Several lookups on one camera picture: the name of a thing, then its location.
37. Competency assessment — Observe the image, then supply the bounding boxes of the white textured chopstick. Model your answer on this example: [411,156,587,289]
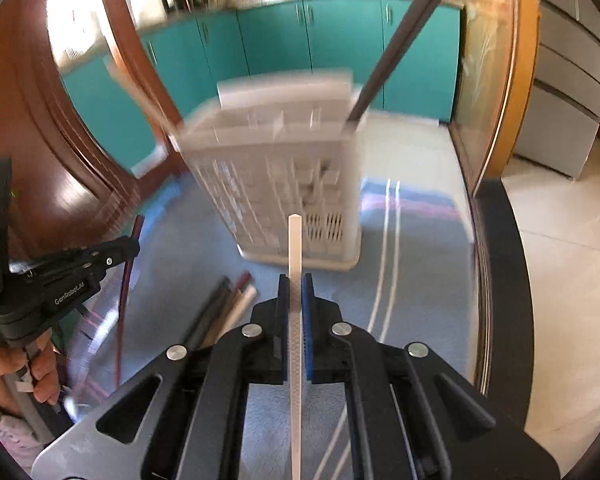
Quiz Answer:
[288,214,304,480]

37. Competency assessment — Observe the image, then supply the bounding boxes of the reddish brown chopstick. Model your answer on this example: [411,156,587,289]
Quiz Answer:
[115,214,145,388]
[215,271,253,331]

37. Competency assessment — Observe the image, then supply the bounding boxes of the person's left hand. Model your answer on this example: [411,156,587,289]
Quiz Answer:
[0,332,59,416]

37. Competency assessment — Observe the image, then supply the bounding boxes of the white countertop appliance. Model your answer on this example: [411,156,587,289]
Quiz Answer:
[134,0,162,28]

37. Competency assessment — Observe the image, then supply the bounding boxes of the blue striped towel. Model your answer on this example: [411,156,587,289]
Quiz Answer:
[75,175,481,480]

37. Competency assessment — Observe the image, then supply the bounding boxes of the silver refrigerator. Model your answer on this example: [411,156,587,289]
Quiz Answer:
[515,0,600,181]

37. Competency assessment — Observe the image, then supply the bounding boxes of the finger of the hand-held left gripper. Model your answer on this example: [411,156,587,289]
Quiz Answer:
[27,236,141,281]

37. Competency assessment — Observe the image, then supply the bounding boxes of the cream chopstick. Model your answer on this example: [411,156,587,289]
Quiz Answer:
[214,285,259,343]

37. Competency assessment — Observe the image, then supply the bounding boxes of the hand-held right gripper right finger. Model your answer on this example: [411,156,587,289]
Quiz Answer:
[304,273,497,480]

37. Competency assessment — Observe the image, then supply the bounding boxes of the teal kitchen cabinets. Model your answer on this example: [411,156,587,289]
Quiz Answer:
[60,0,463,171]

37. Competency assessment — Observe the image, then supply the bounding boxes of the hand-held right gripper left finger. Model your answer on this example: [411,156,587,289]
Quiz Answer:
[95,273,289,480]

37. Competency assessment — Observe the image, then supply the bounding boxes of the beige chopstick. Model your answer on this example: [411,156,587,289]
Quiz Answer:
[102,55,183,136]

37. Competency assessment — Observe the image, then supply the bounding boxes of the white plastic utensil holder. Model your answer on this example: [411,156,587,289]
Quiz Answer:
[177,67,368,273]

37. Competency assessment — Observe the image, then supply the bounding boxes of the brown wooden chair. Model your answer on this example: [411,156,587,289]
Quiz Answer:
[0,0,191,266]

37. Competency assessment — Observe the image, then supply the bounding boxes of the wood framed glass door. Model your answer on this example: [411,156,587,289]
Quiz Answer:
[430,0,538,196]

